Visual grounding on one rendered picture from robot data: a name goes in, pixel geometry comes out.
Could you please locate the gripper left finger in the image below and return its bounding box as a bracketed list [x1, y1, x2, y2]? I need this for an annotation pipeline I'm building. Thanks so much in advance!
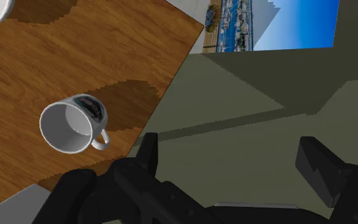
[32, 132, 226, 224]

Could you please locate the white mug with dark print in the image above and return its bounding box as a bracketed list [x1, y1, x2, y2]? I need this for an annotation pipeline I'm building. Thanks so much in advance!
[39, 94, 111, 155]

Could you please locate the window with city view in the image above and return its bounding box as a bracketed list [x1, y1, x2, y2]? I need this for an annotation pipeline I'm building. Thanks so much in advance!
[202, 0, 341, 54]

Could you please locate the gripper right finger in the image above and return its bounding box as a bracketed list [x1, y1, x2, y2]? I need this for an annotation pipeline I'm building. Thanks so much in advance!
[295, 136, 358, 224]

